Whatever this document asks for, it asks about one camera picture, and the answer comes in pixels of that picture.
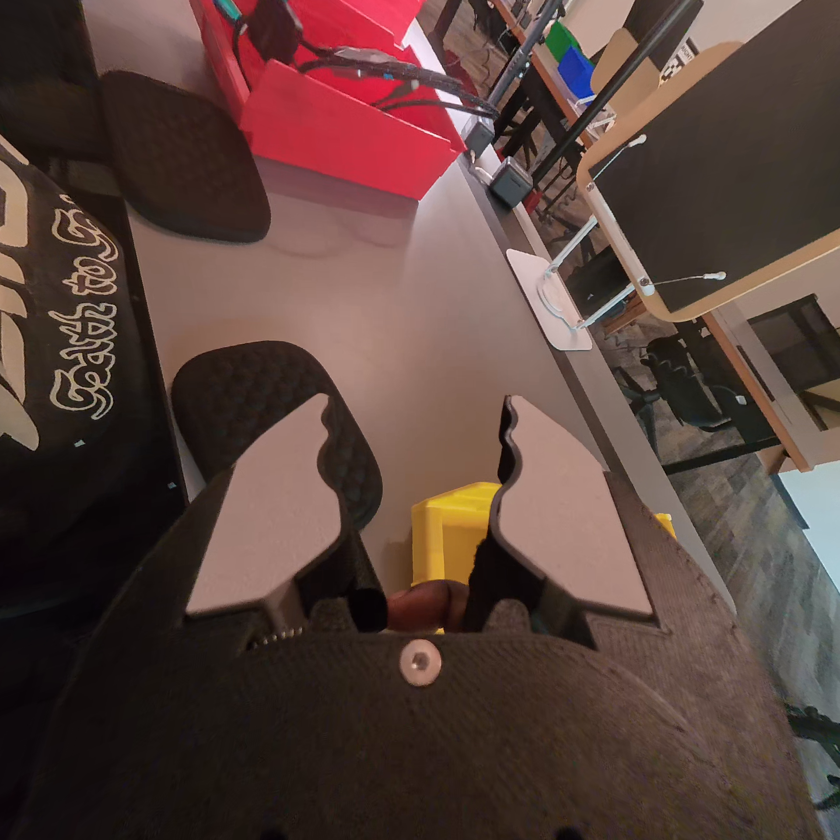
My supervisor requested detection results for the black white fiducial marker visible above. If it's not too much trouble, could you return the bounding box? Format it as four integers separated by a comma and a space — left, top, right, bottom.
659, 38, 702, 83

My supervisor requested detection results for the black printed shirt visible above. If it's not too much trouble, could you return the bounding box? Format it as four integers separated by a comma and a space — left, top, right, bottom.
0, 128, 191, 621

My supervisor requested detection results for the grey tripod stand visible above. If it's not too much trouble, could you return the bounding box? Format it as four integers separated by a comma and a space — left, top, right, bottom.
489, 0, 567, 109

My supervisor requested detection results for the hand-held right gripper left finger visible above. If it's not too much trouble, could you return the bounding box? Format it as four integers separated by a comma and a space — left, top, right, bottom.
185, 392, 350, 632

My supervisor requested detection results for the person's right hand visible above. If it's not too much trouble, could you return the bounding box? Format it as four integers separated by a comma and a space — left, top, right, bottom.
387, 580, 471, 633

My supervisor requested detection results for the tan chair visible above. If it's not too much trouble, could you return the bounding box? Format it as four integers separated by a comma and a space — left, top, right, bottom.
589, 28, 662, 99

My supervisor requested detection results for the clear acrylic bracket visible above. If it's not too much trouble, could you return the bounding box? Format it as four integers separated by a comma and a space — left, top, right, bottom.
537, 213, 656, 330

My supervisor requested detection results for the black boom pole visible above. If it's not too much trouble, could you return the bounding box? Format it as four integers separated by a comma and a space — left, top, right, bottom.
528, 0, 701, 188

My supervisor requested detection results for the red plastic bin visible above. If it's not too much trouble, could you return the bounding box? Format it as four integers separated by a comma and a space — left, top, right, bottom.
189, 0, 463, 201

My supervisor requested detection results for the black foam pad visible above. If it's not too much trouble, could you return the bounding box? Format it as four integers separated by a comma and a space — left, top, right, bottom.
98, 70, 272, 244

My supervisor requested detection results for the yellow plastic bin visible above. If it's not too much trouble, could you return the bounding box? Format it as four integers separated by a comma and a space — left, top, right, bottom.
410, 481, 677, 634

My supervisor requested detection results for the black mesh armrest pad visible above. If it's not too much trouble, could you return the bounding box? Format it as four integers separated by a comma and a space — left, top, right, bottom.
172, 340, 384, 529

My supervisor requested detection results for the black office chair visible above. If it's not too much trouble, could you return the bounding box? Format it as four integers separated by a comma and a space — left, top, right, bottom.
613, 335, 785, 473

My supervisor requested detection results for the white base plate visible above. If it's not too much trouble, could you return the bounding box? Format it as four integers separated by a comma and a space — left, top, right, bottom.
505, 248, 593, 352

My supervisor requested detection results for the black braided thick cable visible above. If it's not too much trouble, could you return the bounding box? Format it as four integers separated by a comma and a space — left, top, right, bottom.
330, 45, 413, 81

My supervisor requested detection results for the green storage bin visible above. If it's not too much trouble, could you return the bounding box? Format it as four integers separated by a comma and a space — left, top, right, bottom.
546, 20, 584, 63

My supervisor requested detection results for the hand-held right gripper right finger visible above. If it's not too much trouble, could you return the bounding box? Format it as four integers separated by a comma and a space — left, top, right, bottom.
490, 395, 655, 621

